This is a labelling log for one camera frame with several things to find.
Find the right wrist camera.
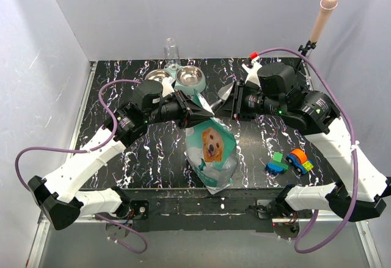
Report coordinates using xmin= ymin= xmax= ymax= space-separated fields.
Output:
xmin=241 ymin=52 xmax=262 ymax=89

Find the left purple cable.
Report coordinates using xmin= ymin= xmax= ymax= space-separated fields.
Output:
xmin=15 ymin=79 xmax=148 ymax=254

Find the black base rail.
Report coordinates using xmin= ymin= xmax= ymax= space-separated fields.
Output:
xmin=94 ymin=187 xmax=349 ymax=234

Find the pink microphone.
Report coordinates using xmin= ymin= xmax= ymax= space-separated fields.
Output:
xmin=309 ymin=0 xmax=338 ymax=43

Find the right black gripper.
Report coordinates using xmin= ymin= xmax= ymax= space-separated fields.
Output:
xmin=213 ymin=79 xmax=285 ymax=122

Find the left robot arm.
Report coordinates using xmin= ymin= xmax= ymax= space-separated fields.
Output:
xmin=27 ymin=80 xmax=213 ymax=230

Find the orange blue toy car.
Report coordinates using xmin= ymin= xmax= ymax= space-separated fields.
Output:
xmin=286 ymin=148 xmax=314 ymax=175

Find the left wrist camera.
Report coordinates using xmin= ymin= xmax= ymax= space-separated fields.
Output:
xmin=161 ymin=76 xmax=175 ymax=98

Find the clear water bottle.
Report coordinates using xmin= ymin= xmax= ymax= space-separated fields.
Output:
xmin=164 ymin=38 xmax=180 ymax=70

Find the grey food scoop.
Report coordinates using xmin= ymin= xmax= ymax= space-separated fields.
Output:
xmin=210 ymin=83 xmax=234 ymax=113

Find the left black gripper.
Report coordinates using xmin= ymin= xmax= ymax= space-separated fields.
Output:
xmin=145 ymin=89 xmax=214 ymax=129

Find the teal dog food bag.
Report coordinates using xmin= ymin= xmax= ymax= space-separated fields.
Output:
xmin=185 ymin=117 xmax=239 ymax=195

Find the teal double pet bowl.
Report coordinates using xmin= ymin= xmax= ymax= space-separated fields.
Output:
xmin=144 ymin=65 xmax=206 ymax=96

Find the green blue toy car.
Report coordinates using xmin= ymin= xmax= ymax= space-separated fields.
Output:
xmin=265 ymin=152 xmax=288 ymax=175

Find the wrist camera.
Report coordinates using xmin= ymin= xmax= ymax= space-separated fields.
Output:
xmin=161 ymin=76 xmax=175 ymax=98
xmin=241 ymin=52 xmax=262 ymax=89

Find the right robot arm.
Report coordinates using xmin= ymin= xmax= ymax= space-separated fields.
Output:
xmin=212 ymin=62 xmax=390 ymax=222

